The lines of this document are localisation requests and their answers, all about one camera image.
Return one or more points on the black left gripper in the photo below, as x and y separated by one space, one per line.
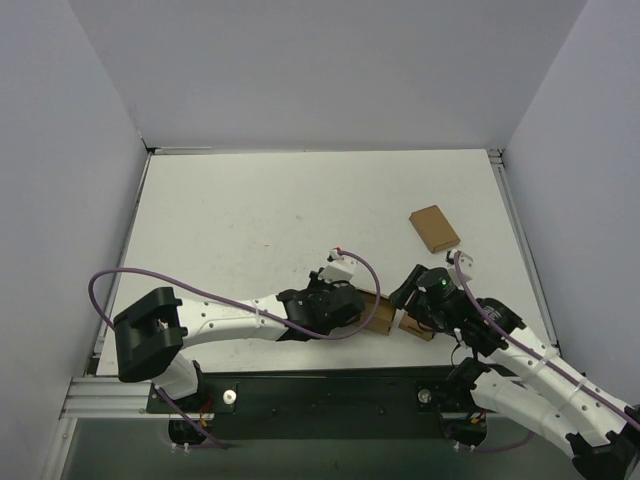
347 302

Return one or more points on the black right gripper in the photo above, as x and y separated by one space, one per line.
405 292

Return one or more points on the cardboard box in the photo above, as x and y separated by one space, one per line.
378 320
434 229
410 325

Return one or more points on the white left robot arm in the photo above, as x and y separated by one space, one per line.
152 332

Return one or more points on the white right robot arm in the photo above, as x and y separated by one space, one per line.
514 373

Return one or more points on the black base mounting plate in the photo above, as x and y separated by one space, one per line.
469 429

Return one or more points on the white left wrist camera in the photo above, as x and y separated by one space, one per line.
339 267

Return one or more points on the aluminium front rail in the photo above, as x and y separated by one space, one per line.
100 397

